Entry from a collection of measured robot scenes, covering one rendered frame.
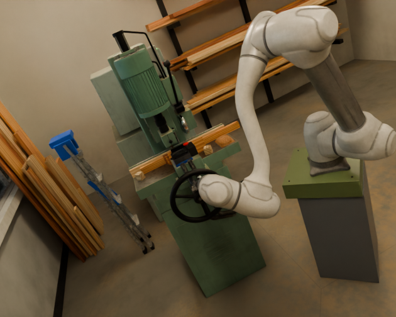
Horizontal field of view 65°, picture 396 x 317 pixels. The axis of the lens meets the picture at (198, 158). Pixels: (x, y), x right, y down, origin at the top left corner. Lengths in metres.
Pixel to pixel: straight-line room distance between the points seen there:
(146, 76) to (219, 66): 2.78
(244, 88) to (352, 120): 0.46
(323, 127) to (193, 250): 1.00
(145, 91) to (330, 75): 0.85
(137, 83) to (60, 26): 2.51
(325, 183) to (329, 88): 0.52
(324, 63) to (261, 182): 0.44
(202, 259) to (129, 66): 1.16
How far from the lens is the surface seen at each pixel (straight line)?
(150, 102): 1.58
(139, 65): 1.56
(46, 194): 2.83
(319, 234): 1.80
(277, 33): 1.07
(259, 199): 1.07
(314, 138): 1.52
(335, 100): 1.24
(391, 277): 2.05
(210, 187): 0.99
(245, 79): 1.11
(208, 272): 2.03
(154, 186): 1.64
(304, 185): 1.58
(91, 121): 4.07
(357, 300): 1.96
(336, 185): 1.56
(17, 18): 4.05
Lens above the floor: 1.60
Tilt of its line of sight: 25 degrees down
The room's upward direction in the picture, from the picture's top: 24 degrees counter-clockwise
